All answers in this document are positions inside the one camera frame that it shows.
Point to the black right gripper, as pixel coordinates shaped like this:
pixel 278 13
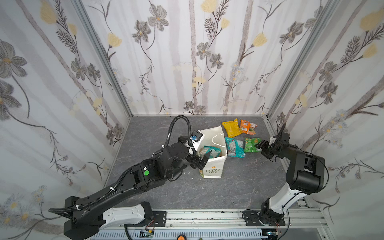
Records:
pixel 269 146

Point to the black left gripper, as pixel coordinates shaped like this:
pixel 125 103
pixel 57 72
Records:
pixel 194 159

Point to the green snack packet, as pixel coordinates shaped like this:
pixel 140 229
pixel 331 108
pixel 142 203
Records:
pixel 251 145

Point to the orange snack packet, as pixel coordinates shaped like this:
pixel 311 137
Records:
pixel 248 127

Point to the white green paper bag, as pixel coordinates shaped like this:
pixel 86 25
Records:
pixel 214 137

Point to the teal snack packet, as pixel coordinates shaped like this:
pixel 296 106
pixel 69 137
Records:
pixel 235 148
pixel 214 151

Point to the yellow snack packet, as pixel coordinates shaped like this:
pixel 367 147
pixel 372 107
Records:
pixel 232 128

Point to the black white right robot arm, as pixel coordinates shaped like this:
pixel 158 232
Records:
pixel 305 176

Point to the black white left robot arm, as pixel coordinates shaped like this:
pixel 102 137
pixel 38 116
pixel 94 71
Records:
pixel 86 216

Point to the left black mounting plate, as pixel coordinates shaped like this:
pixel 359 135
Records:
pixel 159 219

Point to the black mounting plate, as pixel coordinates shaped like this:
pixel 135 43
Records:
pixel 159 219
pixel 253 218

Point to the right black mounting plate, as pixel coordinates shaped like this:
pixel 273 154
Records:
pixel 253 218

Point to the orange black knob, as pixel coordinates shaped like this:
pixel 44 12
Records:
pixel 181 237

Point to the small green circuit board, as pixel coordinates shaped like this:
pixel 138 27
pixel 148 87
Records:
pixel 146 234

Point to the right corner aluminium profile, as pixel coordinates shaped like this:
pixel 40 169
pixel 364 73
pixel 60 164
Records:
pixel 314 36

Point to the corner aluminium profile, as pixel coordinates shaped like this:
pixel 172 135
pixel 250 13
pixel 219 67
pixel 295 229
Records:
pixel 314 36
pixel 102 54

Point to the left corner aluminium profile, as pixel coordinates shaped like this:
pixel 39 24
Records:
pixel 102 54

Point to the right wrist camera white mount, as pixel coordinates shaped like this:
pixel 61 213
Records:
pixel 272 140

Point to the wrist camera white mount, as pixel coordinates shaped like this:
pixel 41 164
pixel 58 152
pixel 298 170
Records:
pixel 196 139
pixel 272 140

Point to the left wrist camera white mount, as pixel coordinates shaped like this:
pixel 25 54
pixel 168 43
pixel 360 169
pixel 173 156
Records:
pixel 196 139

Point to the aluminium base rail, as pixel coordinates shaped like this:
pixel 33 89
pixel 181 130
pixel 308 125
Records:
pixel 116 218

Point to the white slotted cable duct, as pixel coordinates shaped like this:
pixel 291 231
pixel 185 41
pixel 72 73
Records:
pixel 218 234

